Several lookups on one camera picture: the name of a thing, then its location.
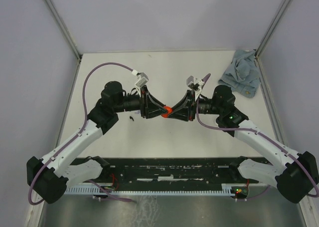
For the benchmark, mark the right aluminium frame post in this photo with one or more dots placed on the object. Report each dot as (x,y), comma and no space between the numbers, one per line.
(284,5)

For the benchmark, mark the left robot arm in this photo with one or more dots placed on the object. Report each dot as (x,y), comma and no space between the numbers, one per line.
(51,175)

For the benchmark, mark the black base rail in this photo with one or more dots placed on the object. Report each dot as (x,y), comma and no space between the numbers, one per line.
(170,174)

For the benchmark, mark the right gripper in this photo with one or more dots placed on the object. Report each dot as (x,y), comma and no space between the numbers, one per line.
(187,106)

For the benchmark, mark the left aluminium frame post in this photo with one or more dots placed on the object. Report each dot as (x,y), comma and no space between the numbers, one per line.
(62,27)

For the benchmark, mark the blue denim cloth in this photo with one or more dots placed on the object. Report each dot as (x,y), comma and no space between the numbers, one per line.
(242,75)

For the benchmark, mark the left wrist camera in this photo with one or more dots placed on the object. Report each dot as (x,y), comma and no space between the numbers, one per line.
(142,78)

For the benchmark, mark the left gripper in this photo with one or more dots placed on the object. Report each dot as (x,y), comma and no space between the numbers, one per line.
(150,112)

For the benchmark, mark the aluminium frame post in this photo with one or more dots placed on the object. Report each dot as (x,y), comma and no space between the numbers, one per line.
(62,27)
(284,5)

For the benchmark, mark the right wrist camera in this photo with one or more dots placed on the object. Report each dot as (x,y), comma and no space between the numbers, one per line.
(195,85)

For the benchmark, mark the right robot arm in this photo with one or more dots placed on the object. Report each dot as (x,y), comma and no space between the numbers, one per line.
(295,175)

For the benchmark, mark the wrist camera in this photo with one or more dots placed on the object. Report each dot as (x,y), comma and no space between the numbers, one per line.
(142,78)
(195,85)

